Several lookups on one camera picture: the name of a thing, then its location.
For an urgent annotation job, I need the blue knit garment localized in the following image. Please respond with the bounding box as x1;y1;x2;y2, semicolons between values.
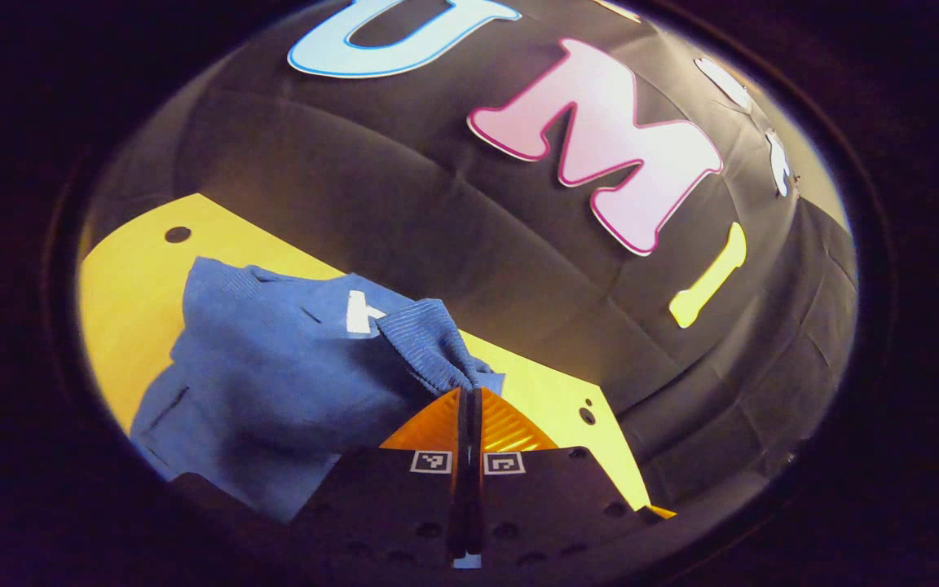
129;257;507;524

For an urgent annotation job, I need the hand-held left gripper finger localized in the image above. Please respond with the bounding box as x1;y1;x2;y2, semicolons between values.
469;388;678;572
274;388;470;572

